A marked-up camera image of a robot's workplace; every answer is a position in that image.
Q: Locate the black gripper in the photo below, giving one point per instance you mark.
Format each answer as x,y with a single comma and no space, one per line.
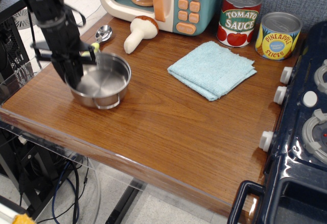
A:
63,44

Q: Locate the silver metal pan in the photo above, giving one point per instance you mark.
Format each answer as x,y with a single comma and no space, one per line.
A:
104,84

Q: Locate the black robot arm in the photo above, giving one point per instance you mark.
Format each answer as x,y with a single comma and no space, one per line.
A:
62,45

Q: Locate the teal toy microwave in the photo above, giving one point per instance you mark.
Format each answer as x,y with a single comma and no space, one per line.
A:
188,17

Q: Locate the plush mushroom toy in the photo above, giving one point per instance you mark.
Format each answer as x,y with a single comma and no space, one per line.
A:
142,27

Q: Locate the light blue folded cloth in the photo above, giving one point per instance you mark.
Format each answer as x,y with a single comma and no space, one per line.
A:
211,70

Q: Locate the black table leg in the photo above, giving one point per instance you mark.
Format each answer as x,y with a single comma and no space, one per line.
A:
123,205

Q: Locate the tomato sauce can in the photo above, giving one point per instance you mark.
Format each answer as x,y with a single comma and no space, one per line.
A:
237,21

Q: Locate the white stove knob bottom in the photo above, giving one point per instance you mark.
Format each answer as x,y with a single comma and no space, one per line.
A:
265,140

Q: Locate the white stove knob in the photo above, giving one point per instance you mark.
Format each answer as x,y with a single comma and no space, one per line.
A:
265,140
286,74
280,94

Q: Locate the pineapple slices can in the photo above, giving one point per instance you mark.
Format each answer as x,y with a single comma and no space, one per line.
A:
278,35

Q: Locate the white stove knob middle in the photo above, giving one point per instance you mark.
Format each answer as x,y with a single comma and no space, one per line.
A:
280,94

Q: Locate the white stove knob top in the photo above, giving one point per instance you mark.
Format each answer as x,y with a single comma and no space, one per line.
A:
286,74

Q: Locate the dark blue toy stove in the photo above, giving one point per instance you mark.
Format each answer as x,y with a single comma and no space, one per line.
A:
294,189

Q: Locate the yellow handled ice cream scoop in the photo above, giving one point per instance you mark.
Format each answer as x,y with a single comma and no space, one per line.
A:
102,35

